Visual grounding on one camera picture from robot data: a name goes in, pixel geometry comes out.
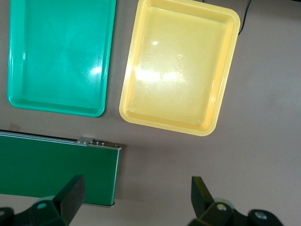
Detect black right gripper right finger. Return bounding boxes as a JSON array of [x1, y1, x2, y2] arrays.
[[188, 176, 283, 226]]

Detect green plastic tray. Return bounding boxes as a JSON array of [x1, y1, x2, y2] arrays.
[[7, 0, 118, 118]]

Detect yellow plastic tray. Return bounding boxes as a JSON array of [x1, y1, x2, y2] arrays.
[[119, 0, 241, 137]]

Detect green conveyor belt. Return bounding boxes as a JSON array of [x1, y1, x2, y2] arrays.
[[0, 129, 123, 208]]

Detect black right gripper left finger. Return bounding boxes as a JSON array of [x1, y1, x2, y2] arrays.
[[0, 174, 86, 226]]

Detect thin black cable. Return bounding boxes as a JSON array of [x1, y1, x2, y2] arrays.
[[238, 0, 252, 36]]

